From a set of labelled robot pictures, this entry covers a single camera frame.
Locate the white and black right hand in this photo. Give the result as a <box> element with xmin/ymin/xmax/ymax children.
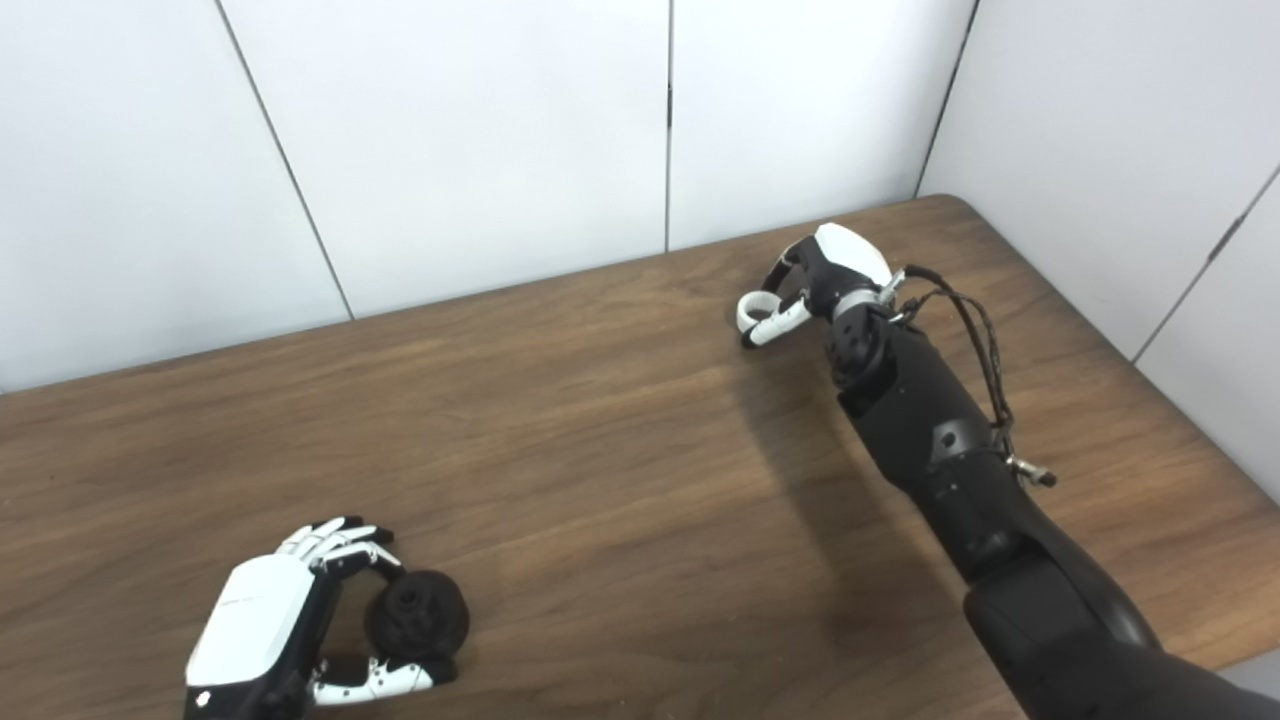
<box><xmin>737</xmin><ymin>222</ymin><xmax>907</xmax><ymax>349</ymax></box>

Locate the white and black left hand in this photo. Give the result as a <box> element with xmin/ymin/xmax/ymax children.
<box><xmin>183</xmin><ymin>516</ymin><xmax>461</xmax><ymax>720</ymax></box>

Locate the white plastic ring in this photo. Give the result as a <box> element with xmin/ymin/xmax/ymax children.
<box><xmin>737</xmin><ymin>289</ymin><xmax>789</xmax><ymax>336</ymax></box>

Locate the round black plastic part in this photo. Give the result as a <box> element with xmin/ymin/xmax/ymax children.
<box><xmin>365</xmin><ymin>570</ymin><xmax>471</xmax><ymax>663</ymax></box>

